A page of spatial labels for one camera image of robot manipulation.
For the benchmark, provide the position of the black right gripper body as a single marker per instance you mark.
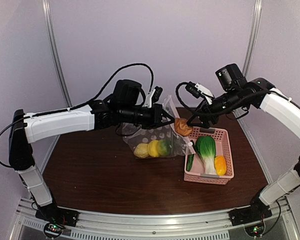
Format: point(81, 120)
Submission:
point(232, 98)

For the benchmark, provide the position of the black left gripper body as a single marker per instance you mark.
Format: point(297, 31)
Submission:
point(129, 114)

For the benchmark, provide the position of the brown croissant toy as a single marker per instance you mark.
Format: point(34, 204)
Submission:
point(182, 128)

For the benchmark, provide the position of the clear zip top bag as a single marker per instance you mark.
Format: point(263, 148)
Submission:
point(181, 145)

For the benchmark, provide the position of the yellow lemon toy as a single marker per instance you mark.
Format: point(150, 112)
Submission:
point(152, 149)
point(164, 147)

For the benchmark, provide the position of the green cucumber toy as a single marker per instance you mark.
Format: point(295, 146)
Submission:
point(189, 163)

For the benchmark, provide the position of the pink plastic basket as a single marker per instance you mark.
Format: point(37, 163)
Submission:
point(197, 173)

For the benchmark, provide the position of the pale yellow walnut-shaped toy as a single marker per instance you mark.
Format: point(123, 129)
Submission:
point(141, 151)

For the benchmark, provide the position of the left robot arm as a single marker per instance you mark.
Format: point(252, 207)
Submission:
point(28, 129)

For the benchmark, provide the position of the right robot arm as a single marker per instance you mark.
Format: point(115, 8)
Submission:
point(263, 95)

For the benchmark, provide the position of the green bok choy toy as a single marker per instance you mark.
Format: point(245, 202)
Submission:
point(206, 148)

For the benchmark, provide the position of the orange mango toy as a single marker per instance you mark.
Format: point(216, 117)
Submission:
point(220, 165)

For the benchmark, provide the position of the right round circuit board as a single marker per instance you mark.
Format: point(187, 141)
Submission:
point(254, 230)

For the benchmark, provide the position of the round circuit board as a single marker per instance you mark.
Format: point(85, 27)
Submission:
point(52, 230)
point(254, 230)

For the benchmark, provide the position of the left round circuit board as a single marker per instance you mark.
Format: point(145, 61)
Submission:
point(52, 230)

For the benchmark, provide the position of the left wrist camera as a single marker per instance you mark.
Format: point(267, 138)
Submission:
point(153, 97)

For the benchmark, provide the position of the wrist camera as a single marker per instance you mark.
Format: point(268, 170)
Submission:
point(153, 97)
point(198, 91)

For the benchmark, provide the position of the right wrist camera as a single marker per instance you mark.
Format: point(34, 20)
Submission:
point(198, 91)

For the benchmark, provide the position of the right aluminium frame post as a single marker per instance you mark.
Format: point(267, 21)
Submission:
point(255, 15)

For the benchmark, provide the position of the aluminium frame post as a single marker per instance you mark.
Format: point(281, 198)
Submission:
point(255, 15)
point(54, 50)

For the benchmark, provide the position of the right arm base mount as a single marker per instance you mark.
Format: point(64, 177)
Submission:
point(248, 215)

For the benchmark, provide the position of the front aluminium rail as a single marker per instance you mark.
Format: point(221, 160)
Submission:
point(212, 225)

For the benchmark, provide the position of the left aluminium frame post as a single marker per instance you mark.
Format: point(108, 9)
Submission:
point(54, 50)

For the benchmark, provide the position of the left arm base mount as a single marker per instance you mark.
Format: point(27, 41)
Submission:
point(60, 216)

